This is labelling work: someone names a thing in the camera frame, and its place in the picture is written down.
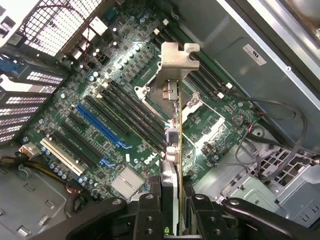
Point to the white expansion slot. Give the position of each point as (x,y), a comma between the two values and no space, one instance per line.
(62,157)

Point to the silver coin battery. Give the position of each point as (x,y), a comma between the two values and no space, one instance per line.
(237,119)

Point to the white case sticker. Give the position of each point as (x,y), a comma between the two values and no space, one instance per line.
(253,54)

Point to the silver metal drive cage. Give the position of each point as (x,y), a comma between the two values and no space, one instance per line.
(237,190)

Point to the short black expansion slot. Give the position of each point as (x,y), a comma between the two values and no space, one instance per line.
(76,120)

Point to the blue expansion slot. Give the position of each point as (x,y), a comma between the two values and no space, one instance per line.
(100,126)

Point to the small silver heatsink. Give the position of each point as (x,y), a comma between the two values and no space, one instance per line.
(127,182)

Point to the green motherboard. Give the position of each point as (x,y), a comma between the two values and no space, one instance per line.
(135,155)

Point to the CPU socket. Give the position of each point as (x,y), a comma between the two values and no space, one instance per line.
(150,95)

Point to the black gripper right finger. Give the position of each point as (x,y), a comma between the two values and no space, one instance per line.
(207,220)

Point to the blue card retainer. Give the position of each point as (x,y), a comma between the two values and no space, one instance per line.
(10,66)

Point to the open black PC case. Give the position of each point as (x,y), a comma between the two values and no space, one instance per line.
(225,50)

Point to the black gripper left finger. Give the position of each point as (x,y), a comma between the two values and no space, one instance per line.
(147,220)

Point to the black RAM slot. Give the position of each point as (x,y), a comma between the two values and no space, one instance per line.
(210,85)
(136,114)
(133,118)
(138,110)
(218,75)
(130,123)
(215,78)
(213,81)

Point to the black slot with blue latch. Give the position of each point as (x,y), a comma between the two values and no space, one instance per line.
(83,142)

